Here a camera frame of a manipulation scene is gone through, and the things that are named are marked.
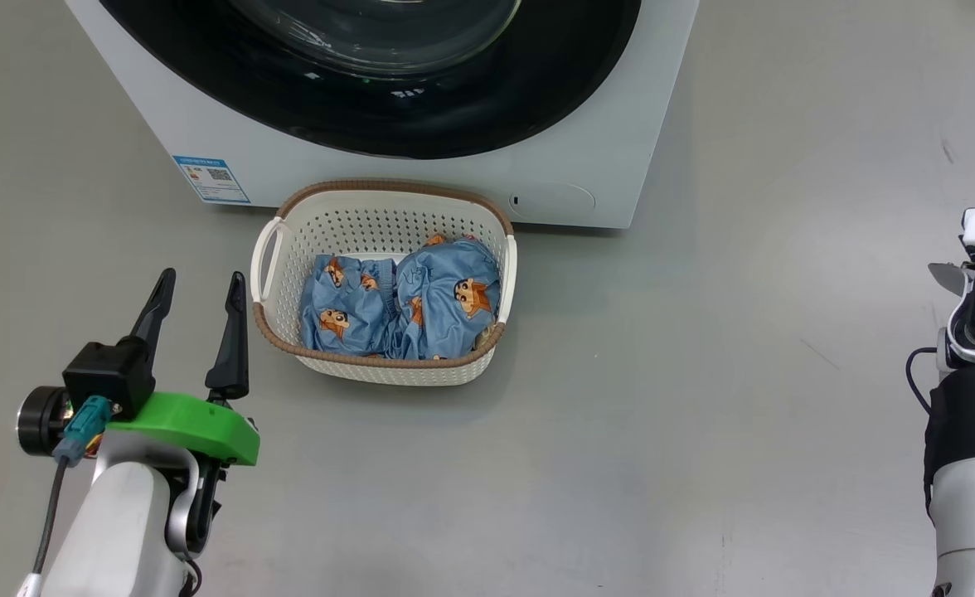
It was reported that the white front-load washing machine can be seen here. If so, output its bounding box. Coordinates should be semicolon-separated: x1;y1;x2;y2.
65;0;701;230

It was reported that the white perforated brown-rimmed laundry basket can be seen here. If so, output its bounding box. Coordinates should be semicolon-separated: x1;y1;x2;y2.
250;179;518;387

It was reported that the blue cartoon print garment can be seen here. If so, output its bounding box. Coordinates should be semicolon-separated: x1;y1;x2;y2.
299;255;398;357
386;235;502;361

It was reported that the blue energy label sticker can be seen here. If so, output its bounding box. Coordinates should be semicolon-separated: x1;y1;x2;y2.
172;155;251;205

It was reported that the round white filter cover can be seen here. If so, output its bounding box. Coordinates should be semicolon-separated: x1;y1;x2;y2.
508;182;596;221

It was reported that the teal-plug left camera cable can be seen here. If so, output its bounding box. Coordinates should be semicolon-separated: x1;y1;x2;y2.
22;396;115;597

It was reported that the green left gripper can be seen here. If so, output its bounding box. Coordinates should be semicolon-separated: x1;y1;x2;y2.
107;268;260;467

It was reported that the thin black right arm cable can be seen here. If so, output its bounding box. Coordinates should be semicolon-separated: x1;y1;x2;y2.
905;347;941;415

